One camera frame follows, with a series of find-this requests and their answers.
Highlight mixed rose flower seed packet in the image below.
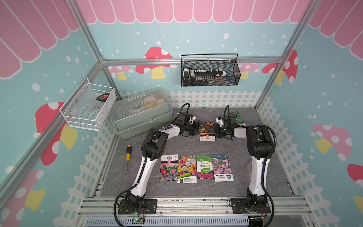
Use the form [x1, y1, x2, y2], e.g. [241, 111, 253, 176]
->
[176, 156, 197, 184]

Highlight black red tape measure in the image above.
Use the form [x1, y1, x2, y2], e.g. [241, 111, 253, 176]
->
[96, 93, 110, 103]

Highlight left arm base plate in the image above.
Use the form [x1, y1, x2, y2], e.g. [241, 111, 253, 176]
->
[116, 199, 158, 215]

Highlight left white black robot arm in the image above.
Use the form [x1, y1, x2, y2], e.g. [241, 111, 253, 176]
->
[113, 103, 201, 214]

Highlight white wire wall basket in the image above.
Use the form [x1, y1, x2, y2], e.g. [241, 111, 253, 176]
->
[60, 78, 116, 131]

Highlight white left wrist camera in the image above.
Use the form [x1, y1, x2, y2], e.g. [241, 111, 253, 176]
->
[188, 114, 196, 124]

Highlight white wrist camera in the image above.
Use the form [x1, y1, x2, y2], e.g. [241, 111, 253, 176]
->
[216, 117, 225, 127]
[188, 114, 196, 124]

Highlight small circuit board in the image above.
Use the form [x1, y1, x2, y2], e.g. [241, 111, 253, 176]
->
[131, 217, 145, 225]

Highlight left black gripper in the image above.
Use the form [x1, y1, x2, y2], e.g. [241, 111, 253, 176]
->
[183, 120, 206, 136]

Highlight pink aster flower seed packet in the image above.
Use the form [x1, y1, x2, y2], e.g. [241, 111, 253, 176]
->
[159, 154, 179, 182]

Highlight dark green vegetable seed packet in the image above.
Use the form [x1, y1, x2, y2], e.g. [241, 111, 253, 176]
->
[229, 111, 245, 125]

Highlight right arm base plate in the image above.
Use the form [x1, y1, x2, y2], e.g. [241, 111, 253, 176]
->
[229, 198, 271, 215]

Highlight yellow black screwdriver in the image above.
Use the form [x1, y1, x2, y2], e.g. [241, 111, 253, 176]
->
[125, 145, 132, 172]

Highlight translucent green plastic storage box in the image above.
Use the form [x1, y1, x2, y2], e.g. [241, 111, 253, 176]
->
[110, 88, 174, 139]

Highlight orange black seed packet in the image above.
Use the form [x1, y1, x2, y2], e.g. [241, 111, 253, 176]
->
[199, 122, 216, 142]

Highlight purple flower seed packet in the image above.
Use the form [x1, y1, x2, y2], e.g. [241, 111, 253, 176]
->
[211, 155, 234, 182]

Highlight roll of clear tape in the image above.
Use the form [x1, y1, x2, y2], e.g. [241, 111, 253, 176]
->
[246, 161, 252, 176]

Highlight white black tool in basket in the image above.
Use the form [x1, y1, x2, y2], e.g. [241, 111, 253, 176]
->
[181, 67, 226, 86]

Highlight black wire wall basket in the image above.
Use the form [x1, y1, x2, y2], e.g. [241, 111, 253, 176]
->
[180, 54, 241, 87]

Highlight green white seed packet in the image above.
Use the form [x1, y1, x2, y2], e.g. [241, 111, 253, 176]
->
[197, 157, 214, 180]

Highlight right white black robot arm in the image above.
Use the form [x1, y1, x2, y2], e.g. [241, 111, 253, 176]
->
[214, 116, 277, 213]

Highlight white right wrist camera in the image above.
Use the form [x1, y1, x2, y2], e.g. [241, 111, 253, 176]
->
[216, 117, 225, 127]

